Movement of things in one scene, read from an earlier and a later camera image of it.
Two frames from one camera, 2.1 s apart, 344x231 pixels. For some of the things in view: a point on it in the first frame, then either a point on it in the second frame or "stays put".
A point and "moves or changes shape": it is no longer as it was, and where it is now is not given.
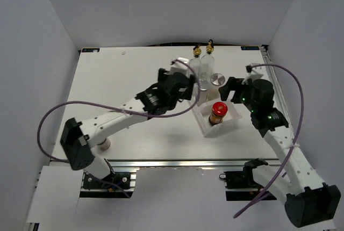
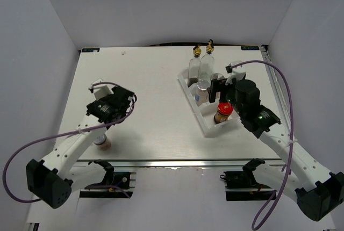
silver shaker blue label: (203, 92) stays put
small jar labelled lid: (105, 145) stays put
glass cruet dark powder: (195, 62) stays put
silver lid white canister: (217, 79) stays put
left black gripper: (186, 94) → (113, 88)
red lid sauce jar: (219, 109) moves or changes shape
